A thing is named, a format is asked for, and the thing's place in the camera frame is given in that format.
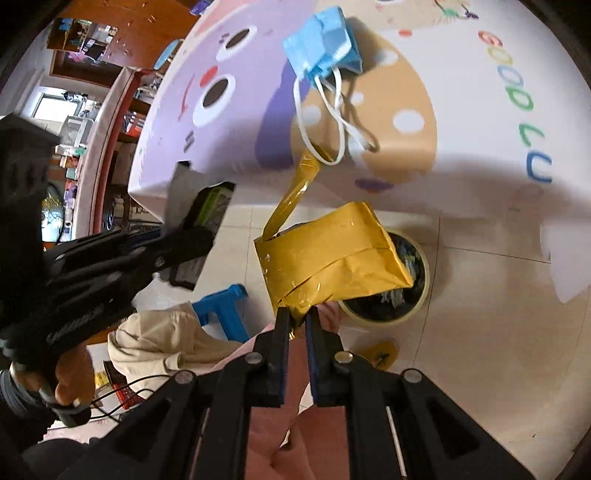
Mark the right yellow slipper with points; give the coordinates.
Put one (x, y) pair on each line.
(382, 354)

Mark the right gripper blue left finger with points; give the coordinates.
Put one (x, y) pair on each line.
(270, 375)

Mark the round trash bin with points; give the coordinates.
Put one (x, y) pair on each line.
(400, 302)

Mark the blue plastic step stool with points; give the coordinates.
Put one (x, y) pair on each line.
(224, 306)

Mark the wooden cabinet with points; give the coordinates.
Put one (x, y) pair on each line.
(92, 41)

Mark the person left hand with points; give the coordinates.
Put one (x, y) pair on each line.
(74, 375)

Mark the black green wrapper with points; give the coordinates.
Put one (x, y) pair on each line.
(195, 208)

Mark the beige cloth bundle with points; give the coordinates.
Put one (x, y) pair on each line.
(150, 346)

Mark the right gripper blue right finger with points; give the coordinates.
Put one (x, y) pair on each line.
(327, 382)

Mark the blue face mask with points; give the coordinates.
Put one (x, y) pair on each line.
(320, 53)

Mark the blue round stool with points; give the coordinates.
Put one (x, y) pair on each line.
(167, 54)

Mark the cartoon printed tablecloth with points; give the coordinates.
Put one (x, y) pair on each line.
(463, 109)

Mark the yellow mailer bag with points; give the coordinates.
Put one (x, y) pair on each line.
(344, 254)

